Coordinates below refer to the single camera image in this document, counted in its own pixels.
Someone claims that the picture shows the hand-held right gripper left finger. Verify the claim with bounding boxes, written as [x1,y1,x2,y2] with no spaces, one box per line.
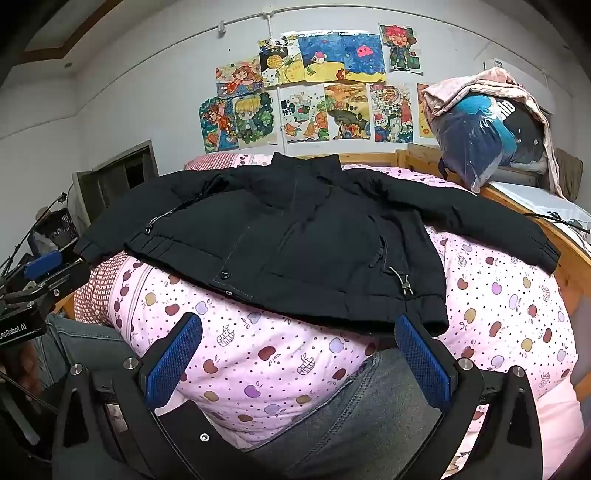
[51,312,259,480]

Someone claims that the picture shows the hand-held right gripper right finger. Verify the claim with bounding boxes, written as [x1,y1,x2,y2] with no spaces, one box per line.
[394,315,544,480]

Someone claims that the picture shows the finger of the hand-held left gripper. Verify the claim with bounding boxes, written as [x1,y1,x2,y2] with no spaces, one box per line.
[23,251,63,281]

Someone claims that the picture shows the black padded jacket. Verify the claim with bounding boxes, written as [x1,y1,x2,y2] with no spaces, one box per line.
[74,152,561,335]

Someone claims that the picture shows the pile of bedding and clothes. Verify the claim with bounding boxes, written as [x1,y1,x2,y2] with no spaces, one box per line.
[434,90,546,193]

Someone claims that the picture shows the black plastic crate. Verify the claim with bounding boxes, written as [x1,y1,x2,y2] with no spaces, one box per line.
[44,209,80,241]

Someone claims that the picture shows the person's jeans legs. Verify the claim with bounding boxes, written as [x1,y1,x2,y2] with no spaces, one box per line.
[32,314,444,480]

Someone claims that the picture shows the pink apple-print quilt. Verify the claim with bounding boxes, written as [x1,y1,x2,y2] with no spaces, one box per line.
[108,154,583,480]

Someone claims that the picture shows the white pillow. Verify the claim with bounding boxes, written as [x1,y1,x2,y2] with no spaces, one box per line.
[488,181,591,234]

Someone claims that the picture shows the brown cloth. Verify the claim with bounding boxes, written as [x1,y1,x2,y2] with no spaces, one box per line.
[554,148,584,200]

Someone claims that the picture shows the dark wall cabinet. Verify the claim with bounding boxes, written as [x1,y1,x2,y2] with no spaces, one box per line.
[75,141,158,224]

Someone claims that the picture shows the wooden bed frame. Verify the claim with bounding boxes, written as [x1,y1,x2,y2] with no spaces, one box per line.
[295,143,591,326]

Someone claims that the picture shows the black cord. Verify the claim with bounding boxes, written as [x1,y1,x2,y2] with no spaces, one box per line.
[529,211,591,233]

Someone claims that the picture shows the group of coloured wall drawings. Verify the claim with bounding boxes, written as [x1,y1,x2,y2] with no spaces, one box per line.
[198,23,439,154]

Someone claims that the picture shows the white wall cable conduit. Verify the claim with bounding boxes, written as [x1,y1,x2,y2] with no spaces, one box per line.
[173,8,282,49]

